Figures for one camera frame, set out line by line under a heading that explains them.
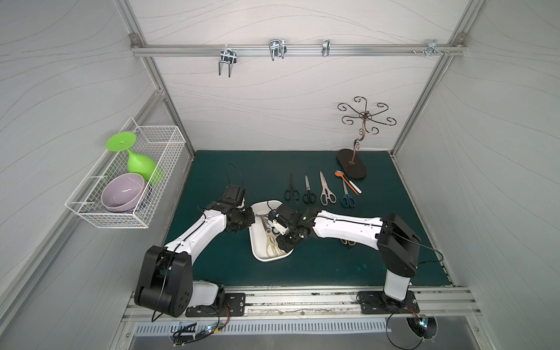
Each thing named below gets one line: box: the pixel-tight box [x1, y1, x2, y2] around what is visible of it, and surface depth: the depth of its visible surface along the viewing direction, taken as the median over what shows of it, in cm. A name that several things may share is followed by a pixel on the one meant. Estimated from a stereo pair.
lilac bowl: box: [100, 172, 146, 213], surface depth 62 cm
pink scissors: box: [319, 170, 337, 207], surface depth 104 cm
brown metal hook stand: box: [336, 96, 397, 180], surface depth 98 cm
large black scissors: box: [283, 172, 300, 201], surface depth 106 cm
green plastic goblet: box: [105, 131, 157, 181], surface depth 63 cm
